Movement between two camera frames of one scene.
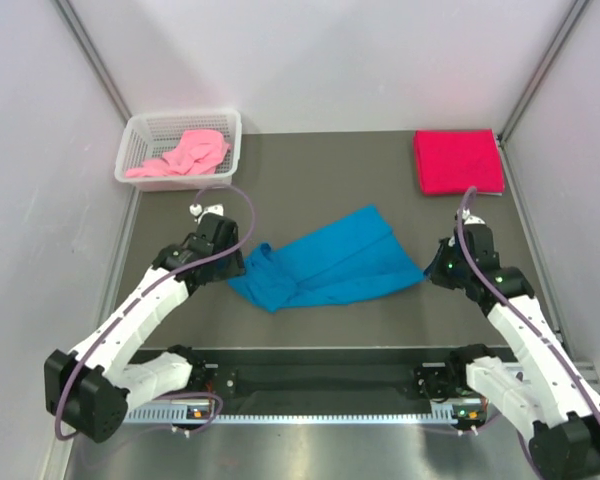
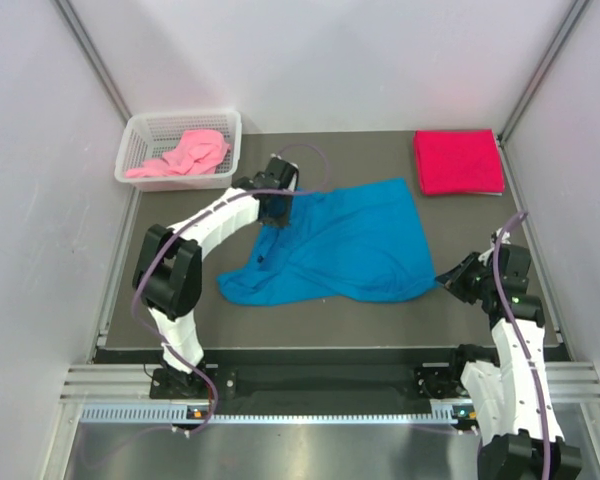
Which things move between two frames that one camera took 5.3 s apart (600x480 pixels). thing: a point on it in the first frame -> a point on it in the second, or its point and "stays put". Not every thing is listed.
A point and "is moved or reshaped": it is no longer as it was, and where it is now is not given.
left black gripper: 236,267 -> 280,220
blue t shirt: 339,262 is moved or reshaped
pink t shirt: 200,151 stays put
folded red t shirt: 451,161 stays put
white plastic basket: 150,136 stays put
